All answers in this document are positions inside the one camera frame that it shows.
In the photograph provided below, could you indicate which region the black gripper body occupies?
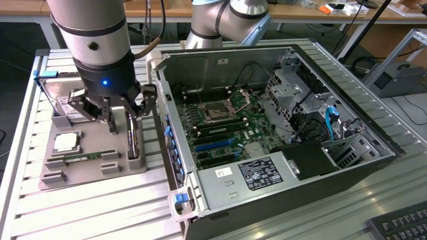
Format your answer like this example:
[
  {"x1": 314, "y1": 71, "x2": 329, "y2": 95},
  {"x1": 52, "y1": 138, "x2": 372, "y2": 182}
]
[{"x1": 73, "y1": 53, "x2": 141, "y2": 99}]

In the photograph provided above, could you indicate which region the graphics card with metal bracket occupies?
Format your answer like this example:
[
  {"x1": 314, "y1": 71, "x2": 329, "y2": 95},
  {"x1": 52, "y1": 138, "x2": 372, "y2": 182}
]
[{"x1": 122, "y1": 99, "x2": 141, "y2": 161}]

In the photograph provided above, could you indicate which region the hard disk in blue carrier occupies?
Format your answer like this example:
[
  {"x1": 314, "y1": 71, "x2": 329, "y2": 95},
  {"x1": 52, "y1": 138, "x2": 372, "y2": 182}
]
[{"x1": 32, "y1": 70, "x2": 101, "y2": 123}]

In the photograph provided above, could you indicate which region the silver CPU chip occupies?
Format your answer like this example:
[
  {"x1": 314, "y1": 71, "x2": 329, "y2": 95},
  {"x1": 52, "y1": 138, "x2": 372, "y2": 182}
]
[{"x1": 52, "y1": 133, "x2": 81, "y2": 152}]

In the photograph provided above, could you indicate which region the grey plastic parts rack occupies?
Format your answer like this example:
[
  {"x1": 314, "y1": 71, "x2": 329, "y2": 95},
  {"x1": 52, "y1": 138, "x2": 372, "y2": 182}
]
[{"x1": 37, "y1": 98, "x2": 148, "y2": 191}]

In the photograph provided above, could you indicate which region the black RAM slot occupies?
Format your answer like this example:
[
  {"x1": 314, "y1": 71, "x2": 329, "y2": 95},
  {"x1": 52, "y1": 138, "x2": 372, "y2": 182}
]
[
  {"x1": 181, "y1": 88, "x2": 229, "y2": 96},
  {"x1": 182, "y1": 91, "x2": 229, "y2": 99},
  {"x1": 182, "y1": 96, "x2": 230, "y2": 105},
  {"x1": 182, "y1": 93, "x2": 230, "y2": 102}
]

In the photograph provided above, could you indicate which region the black office chair base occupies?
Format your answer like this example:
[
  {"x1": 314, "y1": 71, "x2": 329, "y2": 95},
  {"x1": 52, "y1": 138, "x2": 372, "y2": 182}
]
[{"x1": 124, "y1": 22, "x2": 157, "y2": 47}]

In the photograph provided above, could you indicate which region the green RAM stick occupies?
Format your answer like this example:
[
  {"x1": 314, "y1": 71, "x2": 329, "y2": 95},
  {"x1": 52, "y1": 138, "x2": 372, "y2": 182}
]
[{"x1": 62, "y1": 152, "x2": 102, "y2": 162}]

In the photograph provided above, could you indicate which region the CPU socket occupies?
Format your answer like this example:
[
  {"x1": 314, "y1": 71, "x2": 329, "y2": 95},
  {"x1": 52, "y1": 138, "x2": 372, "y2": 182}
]
[{"x1": 198, "y1": 101, "x2": 234, "y2": 123}]

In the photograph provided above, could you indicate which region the long black expansion slot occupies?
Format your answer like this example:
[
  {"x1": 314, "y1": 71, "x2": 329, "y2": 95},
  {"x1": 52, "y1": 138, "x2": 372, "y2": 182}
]
[
  {"x1": 192, "y1": 134, "x2": 232, "y2": 146},
  {"x1": 197, "y1": 152, "x2": 236, "y2": 163},
  {"x1": 200, "y1": 157, "x2": 237, "y2": 168}
]

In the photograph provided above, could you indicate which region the black RAM stick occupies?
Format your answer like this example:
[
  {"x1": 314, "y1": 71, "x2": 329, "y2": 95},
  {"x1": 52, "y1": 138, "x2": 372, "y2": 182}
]
[{"x1": 198, "y1": 124, "x2": 249, "y2": 137}]

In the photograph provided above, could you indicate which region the blue expansion slot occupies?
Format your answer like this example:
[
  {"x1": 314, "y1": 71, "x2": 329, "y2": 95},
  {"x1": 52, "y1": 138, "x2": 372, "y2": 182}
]
[{"x1": 194, "y1": 139, "x2": 234, "y2": 152}]

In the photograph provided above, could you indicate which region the metal socket cover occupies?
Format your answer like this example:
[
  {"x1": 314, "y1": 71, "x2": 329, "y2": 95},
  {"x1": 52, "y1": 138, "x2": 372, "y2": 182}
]
[{"x1": 225, "y1": 89, "x2": 252, "y2": 115}]

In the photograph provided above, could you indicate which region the green motherboard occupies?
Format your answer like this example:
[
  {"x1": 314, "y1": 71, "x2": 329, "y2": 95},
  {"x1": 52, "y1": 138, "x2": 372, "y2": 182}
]
[{"x1": 174, "y1": 84, "x2": 290, "y2": 171}]

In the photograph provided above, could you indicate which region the silver finned heat sink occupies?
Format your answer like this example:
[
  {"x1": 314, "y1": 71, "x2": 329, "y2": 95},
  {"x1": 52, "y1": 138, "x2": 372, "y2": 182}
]
[{"x1": 244, "y1": 143, "x2": 268, "y2": 156}]

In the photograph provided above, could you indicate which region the wooden top desk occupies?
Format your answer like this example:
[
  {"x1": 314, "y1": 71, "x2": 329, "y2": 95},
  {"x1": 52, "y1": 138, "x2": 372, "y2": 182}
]
[
  {"x1": 0, "y1": 0, "x2": 194, "y2": 50},
  {"x1": 269, "y1": 0, "x2": 427, "y2": 51}
]

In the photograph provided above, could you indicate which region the tall silver disk bay cage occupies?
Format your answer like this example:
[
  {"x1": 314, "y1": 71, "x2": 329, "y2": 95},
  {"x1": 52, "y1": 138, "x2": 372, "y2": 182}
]
[{"x1": 262, "y1": 48, "x2": 341, "y2": 121}]

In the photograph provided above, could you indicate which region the grey power supply unit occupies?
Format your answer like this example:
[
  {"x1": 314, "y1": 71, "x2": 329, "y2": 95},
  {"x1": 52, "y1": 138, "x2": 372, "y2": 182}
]
[{"x1": 196, "y1": 149, "x2": 302, "y2": 211}]

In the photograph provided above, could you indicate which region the black plastic cover box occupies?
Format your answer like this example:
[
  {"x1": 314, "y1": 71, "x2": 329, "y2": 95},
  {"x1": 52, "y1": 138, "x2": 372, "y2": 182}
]
[{"x1": 269, "y1": 139, "x2": 341, "y2": 181}]

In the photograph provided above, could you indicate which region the low silver disk bay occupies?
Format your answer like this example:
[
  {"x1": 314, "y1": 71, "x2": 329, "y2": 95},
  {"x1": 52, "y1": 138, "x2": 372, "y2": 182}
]
[{"x1": 318, "y1": 133, "x2": 393, "y2": 171}]

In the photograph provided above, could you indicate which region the black open PC case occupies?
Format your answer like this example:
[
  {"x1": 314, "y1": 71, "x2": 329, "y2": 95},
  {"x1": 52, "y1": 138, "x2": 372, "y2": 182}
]
[{"x1": 145, "y1": 43, "x2": 406, "y2": 240}]

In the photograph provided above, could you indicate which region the black slanted pole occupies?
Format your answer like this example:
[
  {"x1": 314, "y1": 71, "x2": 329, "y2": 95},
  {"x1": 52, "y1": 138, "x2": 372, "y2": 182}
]
[{"x1": 336, "y1": 0, "x2": 393, "y2": 63}]

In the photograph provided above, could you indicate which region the small white box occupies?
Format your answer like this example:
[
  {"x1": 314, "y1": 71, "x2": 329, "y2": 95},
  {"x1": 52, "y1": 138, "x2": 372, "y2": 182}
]
[{"x1": 341, "y1": 5, "x2": 369, "y2": 16}]

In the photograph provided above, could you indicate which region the grey metal device box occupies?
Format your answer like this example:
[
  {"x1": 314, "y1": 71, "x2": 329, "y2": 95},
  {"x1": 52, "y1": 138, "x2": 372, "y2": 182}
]
[{"x1": 362, "y1": 62, "x2": 427, "y2": 100}]

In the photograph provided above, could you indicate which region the black keyboard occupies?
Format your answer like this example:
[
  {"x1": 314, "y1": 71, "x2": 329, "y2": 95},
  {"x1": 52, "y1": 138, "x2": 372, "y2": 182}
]
[{"x1": 362, "y1": 201, "x2": 427, "y2": 240}]

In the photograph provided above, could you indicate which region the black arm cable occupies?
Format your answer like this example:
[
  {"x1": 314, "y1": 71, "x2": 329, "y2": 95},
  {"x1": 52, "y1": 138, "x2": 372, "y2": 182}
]
[{"x1": 132, "y1": 0, "x2": 168, "y2": 60}]

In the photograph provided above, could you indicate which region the black looped wire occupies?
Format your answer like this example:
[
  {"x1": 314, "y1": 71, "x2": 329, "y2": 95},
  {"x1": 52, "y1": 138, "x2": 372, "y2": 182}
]
[{"x1": 232, "y1": 61, "x2": 272, "y2": 87}]

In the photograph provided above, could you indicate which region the black power wire bundle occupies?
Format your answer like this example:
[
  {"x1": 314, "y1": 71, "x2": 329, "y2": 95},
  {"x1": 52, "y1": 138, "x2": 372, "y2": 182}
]
[{"x1": 288, "y1": 117, "x2": 329, "y2": 145}]

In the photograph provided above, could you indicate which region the blue data wire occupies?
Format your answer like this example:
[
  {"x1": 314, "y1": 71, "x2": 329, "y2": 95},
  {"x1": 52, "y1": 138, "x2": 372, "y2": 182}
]
[{"x1": 324, "y1": 104, "x2": 340, "y2": 143}]

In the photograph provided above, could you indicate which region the aluminium profile frame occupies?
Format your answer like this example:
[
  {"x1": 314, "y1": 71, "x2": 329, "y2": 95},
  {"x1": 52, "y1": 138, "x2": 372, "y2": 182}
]
[{"x1": 382, "y1": 28, "x2": 427, "y2": 76}]

